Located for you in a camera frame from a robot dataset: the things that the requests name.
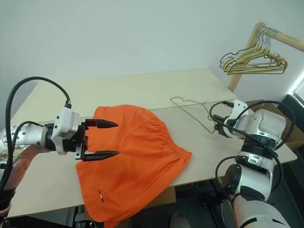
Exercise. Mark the wooden clothes rack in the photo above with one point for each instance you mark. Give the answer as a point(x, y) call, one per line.
point(285, 38)

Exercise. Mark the open cardboard box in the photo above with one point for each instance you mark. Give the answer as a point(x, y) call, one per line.
point(288, 133)

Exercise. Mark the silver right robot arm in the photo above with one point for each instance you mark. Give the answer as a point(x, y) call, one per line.
point(261, 123)

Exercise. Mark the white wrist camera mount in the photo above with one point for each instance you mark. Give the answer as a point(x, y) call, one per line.
point(238, 107)
point(65, 121)

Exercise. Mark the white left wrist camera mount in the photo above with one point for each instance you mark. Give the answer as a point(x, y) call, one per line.
point(65, 121)

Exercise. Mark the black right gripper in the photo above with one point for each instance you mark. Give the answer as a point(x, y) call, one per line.
point(225, 130)

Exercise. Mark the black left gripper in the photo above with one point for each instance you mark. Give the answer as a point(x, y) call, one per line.
point(76, 142)

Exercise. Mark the dark rounded shape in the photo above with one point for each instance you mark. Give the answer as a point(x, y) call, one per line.
point(179, 221)

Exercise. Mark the black table frame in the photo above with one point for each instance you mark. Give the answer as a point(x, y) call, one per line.
point(209, 194)

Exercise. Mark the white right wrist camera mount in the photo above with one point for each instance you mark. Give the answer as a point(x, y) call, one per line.
point(238, 107)

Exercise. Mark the black flat panel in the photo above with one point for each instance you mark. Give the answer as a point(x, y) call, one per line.
point(295, 102)

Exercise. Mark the orange shorts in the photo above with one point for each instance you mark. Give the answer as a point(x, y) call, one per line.
point(133, 154)

